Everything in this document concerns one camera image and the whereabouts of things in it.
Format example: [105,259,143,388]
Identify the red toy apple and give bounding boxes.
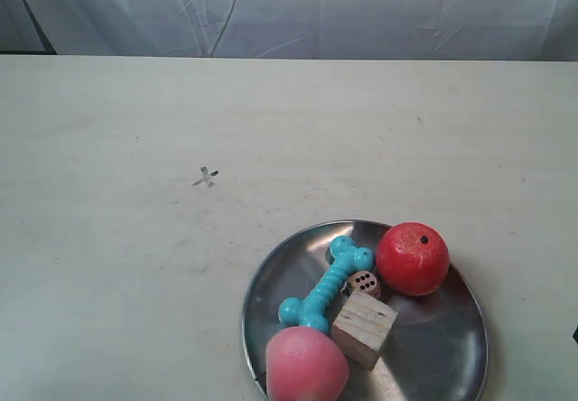
[376,222,450,296]

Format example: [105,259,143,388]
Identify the teal toy dog bone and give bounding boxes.
[278,236,375,335]

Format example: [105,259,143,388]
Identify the wooden cube block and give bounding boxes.
[331,290,398,370]

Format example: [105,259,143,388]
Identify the small wooden die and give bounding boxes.
[347,270,381,298]

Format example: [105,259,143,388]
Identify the pink toy peach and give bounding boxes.
[266,326,350,400]

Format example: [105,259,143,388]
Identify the large round metal plate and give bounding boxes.
[241,219,489,400]

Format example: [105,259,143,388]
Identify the tape cross marker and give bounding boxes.
[192,166,219,188]

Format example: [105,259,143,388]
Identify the white backdrop curtain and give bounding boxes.
[1,0,577,61]

